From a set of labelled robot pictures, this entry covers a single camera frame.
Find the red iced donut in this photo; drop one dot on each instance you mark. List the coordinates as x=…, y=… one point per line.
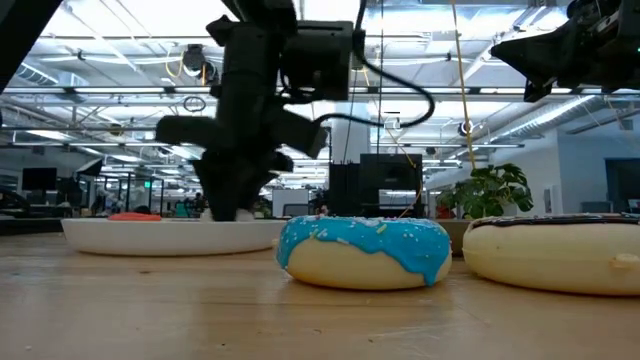
x=135, y=217

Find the black aluminium table frame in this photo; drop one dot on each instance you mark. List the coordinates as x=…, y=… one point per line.
x=25, y=226

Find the green potted plant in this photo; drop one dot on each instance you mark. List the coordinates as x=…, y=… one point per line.
x=487, y=192

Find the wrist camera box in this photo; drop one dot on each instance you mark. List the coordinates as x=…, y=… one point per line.
x=595, y=11
x=320, y=60

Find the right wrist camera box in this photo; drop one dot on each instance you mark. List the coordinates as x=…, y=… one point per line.
x=595, y=11

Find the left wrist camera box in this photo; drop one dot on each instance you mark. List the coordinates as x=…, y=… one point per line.
x=320, y=60

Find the large blue iced donut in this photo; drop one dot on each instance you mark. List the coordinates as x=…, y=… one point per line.
x=360, y=240

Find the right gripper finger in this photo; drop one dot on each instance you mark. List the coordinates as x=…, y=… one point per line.
x=542, y=55

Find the dark computer monitor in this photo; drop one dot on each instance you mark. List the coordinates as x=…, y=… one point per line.
x=39, y=179

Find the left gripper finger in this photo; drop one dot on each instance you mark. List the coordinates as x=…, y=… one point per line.
x=255, y=180
x=220, y=190

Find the chocolate iced donut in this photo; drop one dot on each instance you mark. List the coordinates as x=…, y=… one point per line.
x=550, y=255

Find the white round plate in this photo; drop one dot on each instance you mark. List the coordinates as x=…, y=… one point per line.
x=165, y=240

